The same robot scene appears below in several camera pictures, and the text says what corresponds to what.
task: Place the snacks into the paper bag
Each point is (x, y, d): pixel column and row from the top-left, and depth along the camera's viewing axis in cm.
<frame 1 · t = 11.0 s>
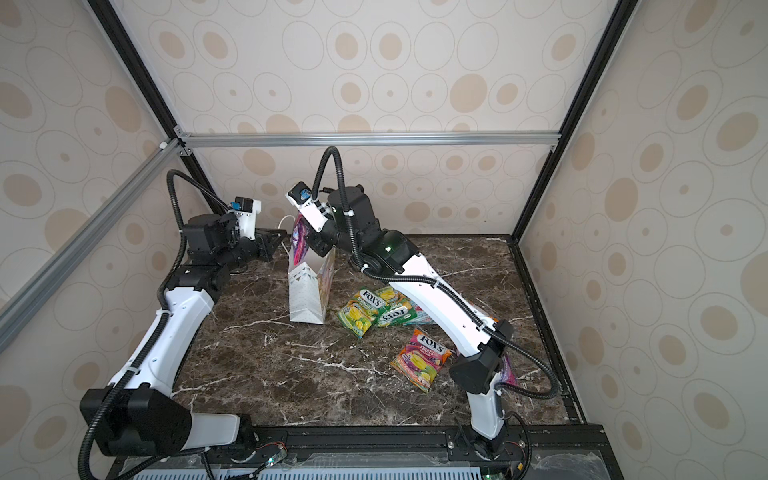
left hand: (288, 227, 73), fingers closed
right hand: (304, 217, 64), fingers closed
white paper bag: (310, 285, 84), point 19 cm above the table
yellow green Fox's candy bag: (358, 315, 96), point 3 cm above the table
pink fruits Fox's candy bag: (421, 359, 87), point 3 cm above the table

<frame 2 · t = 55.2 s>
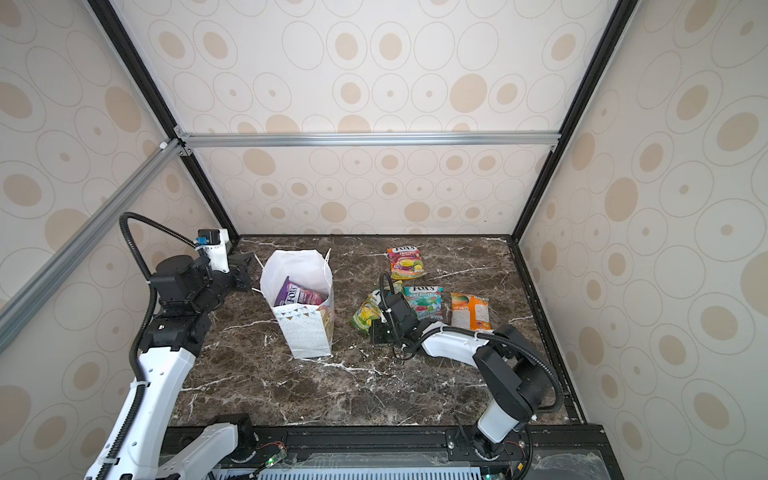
left hand: (256, 250, 69), fingers closed
right hand: (370, 329, 89), fingers closed
white paper bag: (307, 330, 79), point 16 cm above the table
purple Fox's candy bag right: (295, 293, 88), point 14 cm above the table
Fox's fruits candy bag: (405, 262, 111), point 3 cm above the table
Fox's mint blossom candy bag: (427, 301, 99), point 3 cm above the table
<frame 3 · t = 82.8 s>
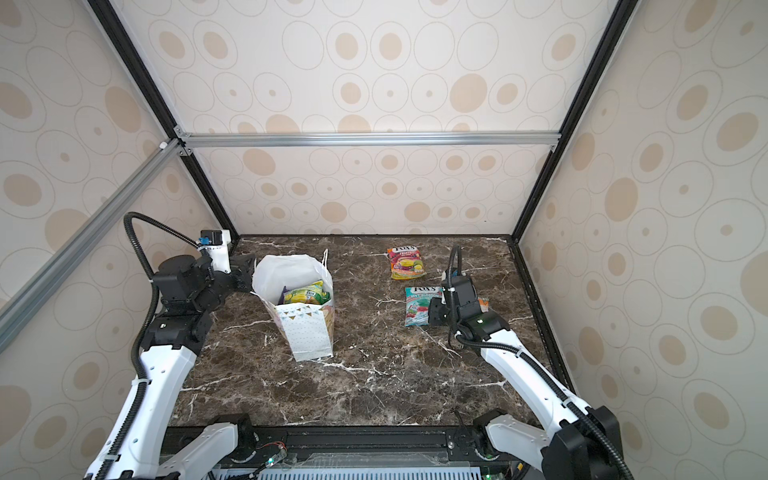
left hand: (257, 251, 70), fingers closed
right hand: (436, 304, 83), fingers open
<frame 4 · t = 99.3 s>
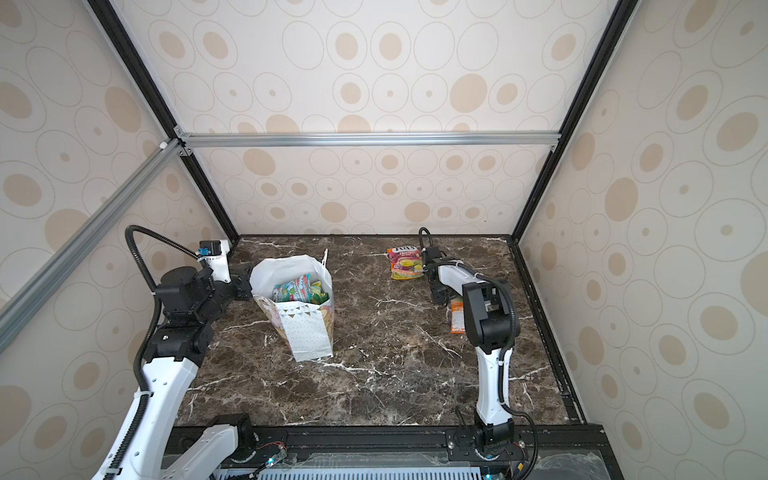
left hand: (255, 260, 70), fingers closed
right hand: (455, 292, 102), fingers open
Fox's mint blossom candy bag: (300, 290, 81), point 21 cm above the table
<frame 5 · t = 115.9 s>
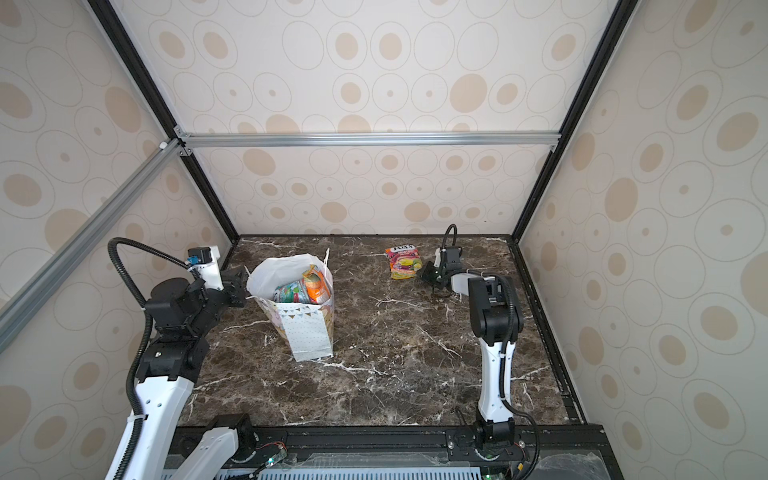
left hand: (247, 263, 68), fingers closed
right hand: (419, 270, 108), fingers open
orange Fox's candy bag: (318, 287, 77), point 24 cm above the table
